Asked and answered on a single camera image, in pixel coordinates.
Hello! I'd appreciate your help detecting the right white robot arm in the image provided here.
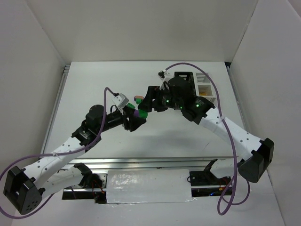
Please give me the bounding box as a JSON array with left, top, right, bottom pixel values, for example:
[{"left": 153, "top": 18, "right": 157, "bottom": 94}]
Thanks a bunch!
[{"left": 138, "top": 77, "right": 275, "bottom": 183}]

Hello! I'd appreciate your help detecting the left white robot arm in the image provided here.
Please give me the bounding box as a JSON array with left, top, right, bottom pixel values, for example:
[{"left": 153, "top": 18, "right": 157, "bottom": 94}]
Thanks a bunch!
[{"left": 3, "top": 104, "right": 147, "bottom": 219}]

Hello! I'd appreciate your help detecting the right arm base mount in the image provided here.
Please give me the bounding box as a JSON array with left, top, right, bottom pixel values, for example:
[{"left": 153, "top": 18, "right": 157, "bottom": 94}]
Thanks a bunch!
[{"left": 187, "top": 171, "right": 231, "bottom": 197}]

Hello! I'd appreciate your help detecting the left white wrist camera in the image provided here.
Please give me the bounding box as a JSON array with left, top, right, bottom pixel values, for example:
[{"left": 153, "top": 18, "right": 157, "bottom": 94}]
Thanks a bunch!
[{"left": 112, "top": 93, "right": 129, "bottom": 114}]

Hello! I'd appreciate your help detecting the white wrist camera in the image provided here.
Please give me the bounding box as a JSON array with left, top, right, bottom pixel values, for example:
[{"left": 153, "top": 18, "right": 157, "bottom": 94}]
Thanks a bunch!
[
  {"left": 158, "top": 70, "right": 174, "bottom": 90},
  {"left": 112, "top": 93, "right": 129, "bottom": 114}
]

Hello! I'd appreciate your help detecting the purple printed lego brick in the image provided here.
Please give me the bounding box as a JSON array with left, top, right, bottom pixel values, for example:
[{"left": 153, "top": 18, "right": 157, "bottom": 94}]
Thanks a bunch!
[{"left": 134, "top": 95, "right": 144, "bottom": 101}]

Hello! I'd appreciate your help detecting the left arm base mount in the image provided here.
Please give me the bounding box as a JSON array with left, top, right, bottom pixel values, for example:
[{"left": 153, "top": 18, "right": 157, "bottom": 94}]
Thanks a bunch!
[{"left": 62, "top": 163, "right": 108, "bottom": 204}]

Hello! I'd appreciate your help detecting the purple rounded lego brick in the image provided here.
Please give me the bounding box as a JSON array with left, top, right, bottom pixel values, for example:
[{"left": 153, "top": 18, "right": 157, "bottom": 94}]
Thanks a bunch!
[{"left": 133, "top": 110, "right": 141, "bottom": 117}]

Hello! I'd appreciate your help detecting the green square lego brick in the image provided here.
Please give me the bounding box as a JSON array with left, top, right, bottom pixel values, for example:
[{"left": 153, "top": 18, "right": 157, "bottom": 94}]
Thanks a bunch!
[{"left": 127, "top": 103, "right": 135, "bottom": 109}]

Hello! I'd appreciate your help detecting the green rounded lego brick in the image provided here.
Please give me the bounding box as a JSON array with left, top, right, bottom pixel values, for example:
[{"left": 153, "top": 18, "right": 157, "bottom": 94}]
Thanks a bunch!
[{"left": 139, "top": 111, "right": 148, "bottom": 119}]

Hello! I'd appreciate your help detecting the black slotted container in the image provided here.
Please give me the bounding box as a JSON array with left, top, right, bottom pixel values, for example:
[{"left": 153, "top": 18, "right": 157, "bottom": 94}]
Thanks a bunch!
[{"left": 174, "top": 72, "right": 196, "bottom": 94}]

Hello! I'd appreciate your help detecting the small green lego brick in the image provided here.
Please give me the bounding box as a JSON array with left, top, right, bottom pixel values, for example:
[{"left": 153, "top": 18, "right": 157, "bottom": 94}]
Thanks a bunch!
[{"left": 135, "top": 98, "right": 142, "bottom": 105}]

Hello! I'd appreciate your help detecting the white taped cover panel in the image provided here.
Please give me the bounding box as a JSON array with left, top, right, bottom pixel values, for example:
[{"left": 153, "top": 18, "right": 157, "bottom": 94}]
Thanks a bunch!
[{"left": 106, "top": 169, "right": 192, "bottom": 204}]

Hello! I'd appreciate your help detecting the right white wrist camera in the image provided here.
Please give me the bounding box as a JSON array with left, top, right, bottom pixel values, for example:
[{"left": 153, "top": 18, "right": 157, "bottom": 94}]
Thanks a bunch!
[{"left": 158, "top": 70, "right": 174, "bottom": 90}]

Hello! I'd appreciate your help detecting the white slotted container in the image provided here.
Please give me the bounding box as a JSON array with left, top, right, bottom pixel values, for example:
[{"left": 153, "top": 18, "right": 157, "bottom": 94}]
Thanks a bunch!
[{"left": 193, "top": 73, "right": 216, "bottom": 103}]

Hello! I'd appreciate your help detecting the aluminium frame rail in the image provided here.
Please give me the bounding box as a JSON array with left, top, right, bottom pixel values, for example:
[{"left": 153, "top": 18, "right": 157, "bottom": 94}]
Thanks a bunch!
[{"left": 56, "top": 157, "right": 245, "bottom": 170}]

